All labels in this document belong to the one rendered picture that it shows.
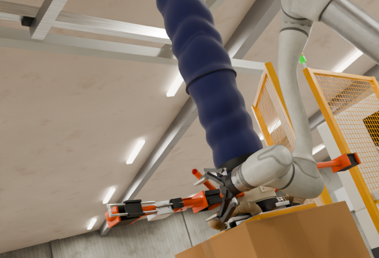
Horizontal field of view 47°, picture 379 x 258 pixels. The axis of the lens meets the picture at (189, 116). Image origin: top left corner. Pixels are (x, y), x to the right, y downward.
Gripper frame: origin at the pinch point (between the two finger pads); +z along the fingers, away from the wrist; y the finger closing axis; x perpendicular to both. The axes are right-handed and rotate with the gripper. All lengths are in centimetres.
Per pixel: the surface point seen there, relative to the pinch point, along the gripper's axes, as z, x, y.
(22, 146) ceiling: 589, 161, -288
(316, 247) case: -20.3, 24.7, 27.3
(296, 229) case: -20.4, 18.4, 19.8
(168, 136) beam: 534, 441, -275
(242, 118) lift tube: -10.8, 24.6, -28.7
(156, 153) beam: 624, 467, -274
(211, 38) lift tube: -11, 24, -68
